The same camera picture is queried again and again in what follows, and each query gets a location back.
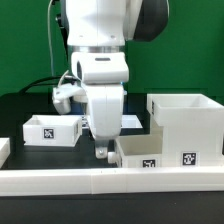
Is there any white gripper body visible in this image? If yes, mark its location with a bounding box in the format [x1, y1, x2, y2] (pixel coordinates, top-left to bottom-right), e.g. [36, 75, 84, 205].
[84, 84, 124, 140]

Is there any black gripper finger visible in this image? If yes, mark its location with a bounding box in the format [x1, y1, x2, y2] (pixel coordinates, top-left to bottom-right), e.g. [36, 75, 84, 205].
[95, 140, 109, 158]

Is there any white front drawer box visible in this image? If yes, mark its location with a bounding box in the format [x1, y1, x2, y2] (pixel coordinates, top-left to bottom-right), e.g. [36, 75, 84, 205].
[108, 134, 162, 168]

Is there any white drawer box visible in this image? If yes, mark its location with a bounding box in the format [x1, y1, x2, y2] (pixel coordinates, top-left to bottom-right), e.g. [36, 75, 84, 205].
[108, 134, 162, 168]
[23, 115, 82, 147]

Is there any white drawer cabinet frame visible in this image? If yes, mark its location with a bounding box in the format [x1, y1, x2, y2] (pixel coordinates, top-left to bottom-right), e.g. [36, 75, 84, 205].
[147, 94, 224, 167]

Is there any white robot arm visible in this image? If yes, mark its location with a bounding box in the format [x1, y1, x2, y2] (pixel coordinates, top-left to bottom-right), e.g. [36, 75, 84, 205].
[53, 0, 169, 159]

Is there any fiducial marker sheet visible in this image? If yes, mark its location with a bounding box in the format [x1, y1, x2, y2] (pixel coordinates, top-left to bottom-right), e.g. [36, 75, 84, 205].
[81, 114, 144, 130]

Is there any white left fence block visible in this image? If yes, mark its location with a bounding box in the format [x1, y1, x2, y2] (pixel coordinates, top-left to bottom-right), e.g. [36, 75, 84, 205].
[0, 138, 10, 168]

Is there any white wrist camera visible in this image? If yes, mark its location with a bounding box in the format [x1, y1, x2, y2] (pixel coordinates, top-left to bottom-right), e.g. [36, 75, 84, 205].
[52, 84, 87, 114]

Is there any white front fence rail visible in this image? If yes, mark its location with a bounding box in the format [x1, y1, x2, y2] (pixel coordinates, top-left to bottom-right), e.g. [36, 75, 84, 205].
[0, 166, 224, 196]

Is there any black cable bundle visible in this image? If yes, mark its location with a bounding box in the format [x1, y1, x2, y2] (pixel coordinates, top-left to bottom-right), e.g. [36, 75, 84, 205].
[18, 0, 76, 94]

